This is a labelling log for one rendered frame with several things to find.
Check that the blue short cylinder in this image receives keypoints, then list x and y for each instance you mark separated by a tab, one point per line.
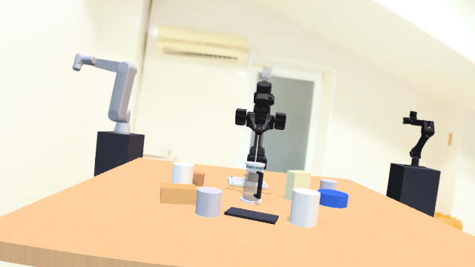
333	198

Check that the glass french press with black handle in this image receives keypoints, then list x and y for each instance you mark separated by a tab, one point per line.
253	178

